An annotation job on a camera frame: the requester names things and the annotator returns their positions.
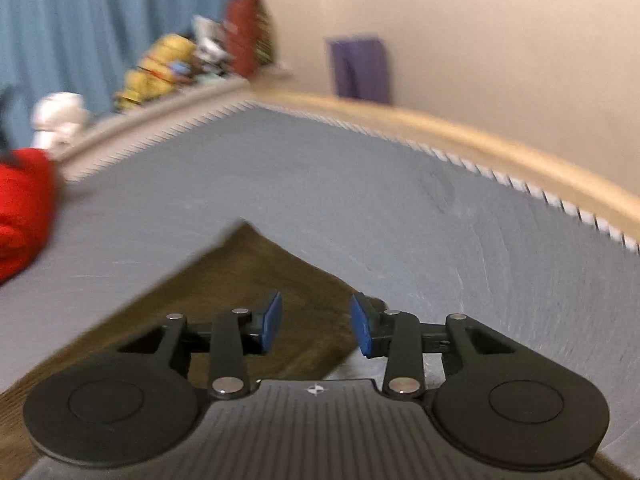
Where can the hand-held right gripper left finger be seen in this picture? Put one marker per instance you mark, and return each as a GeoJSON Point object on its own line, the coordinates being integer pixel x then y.
{"type": "Point", "coordinates": [271, 321]}

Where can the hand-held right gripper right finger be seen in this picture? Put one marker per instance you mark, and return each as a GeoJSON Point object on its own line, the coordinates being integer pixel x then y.
{"type": "Point", "coordinates": [360, 327]}

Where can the olive brown pants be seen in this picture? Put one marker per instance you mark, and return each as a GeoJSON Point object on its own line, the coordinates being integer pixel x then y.
{"type": "Point", "coordinates": [260, 285]}

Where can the purple cloth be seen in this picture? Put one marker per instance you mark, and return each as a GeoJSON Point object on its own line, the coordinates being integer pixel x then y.
{"type": "Point", "coordinates": [361, 67]}

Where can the red cloth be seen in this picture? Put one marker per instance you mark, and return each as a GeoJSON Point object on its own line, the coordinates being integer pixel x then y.
{"type": "Point", "coordinates": [22, 210]}

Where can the yellow plush toy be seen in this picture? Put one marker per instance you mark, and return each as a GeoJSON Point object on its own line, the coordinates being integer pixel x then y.
{"type": "Point", "coordinates": [155, 70]}

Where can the grey white toy figure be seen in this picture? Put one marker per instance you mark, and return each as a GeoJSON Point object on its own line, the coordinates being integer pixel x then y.
{"type": "Point", "coordinates": [210, 42]}

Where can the dark red bag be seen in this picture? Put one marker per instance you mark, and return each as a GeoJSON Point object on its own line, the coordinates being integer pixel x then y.
{"type": "Point", "coordinates": [244, 35]}

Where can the white plush toy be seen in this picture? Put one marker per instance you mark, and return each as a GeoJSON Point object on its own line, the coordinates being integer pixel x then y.
{"type": "Point", "coordinates": [59, 117]}

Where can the blue curtain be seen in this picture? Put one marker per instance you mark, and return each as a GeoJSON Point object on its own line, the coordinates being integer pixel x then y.
{"type": "Point", "coordinates": [95, 20]}

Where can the wooden bed frame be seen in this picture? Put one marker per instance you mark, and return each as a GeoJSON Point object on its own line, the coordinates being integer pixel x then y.
{"type": "Point", "coordinates": [450, 127]}

